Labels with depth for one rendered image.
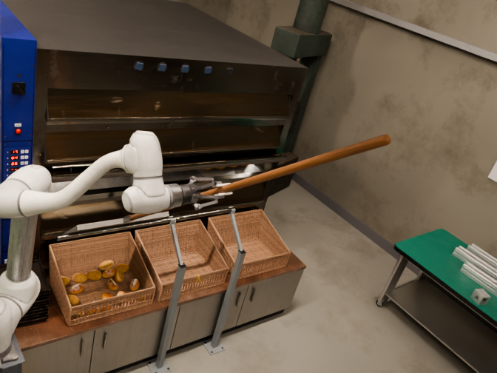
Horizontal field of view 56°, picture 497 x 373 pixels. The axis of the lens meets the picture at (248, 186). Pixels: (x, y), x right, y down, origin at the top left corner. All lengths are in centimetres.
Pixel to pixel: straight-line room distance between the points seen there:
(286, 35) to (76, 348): 374
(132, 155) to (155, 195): 16
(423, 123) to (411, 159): 42
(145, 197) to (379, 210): 451
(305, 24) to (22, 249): 415
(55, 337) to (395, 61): 440
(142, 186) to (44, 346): 164
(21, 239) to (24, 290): 28
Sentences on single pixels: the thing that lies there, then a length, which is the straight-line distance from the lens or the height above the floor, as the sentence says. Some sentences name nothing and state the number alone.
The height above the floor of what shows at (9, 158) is 150.
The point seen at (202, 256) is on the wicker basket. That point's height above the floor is 59.
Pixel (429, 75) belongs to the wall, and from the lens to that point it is 546.
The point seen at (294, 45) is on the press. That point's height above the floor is 195.
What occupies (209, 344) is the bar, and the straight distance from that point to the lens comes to 392.
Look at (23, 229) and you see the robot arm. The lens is 216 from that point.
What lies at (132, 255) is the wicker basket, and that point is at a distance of 344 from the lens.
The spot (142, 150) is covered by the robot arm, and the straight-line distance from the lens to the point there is 165.
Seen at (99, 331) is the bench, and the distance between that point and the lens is 318.
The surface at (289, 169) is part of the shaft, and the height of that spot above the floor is 223.
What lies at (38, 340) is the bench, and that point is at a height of 58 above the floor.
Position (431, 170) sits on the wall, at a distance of 546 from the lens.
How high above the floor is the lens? 285
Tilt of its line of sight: 27 degrees down
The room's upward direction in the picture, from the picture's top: 16 degrees clockwise
